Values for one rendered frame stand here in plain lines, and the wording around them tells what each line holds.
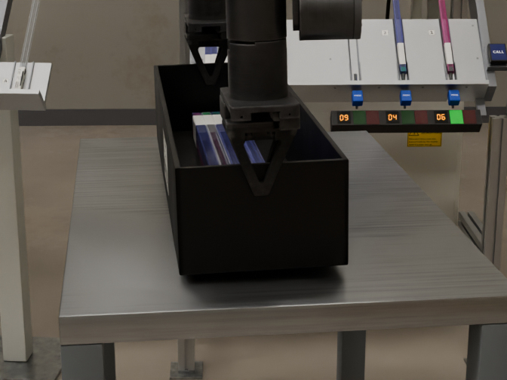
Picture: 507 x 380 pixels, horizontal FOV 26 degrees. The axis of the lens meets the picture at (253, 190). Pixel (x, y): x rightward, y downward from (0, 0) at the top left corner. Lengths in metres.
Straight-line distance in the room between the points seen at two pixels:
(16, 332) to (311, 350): 0.75
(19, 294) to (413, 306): 1.79
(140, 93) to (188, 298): 4.25
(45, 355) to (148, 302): 1.81
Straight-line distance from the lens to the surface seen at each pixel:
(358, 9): 1.02
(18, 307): 2.78
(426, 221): 1.32
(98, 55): 5.28
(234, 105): 1.02
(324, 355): 2.85
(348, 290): 1.10
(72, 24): 5.28
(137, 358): 2.84
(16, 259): 2.74
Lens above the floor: 1.20
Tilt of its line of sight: 17 degrees down
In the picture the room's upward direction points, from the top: straight up
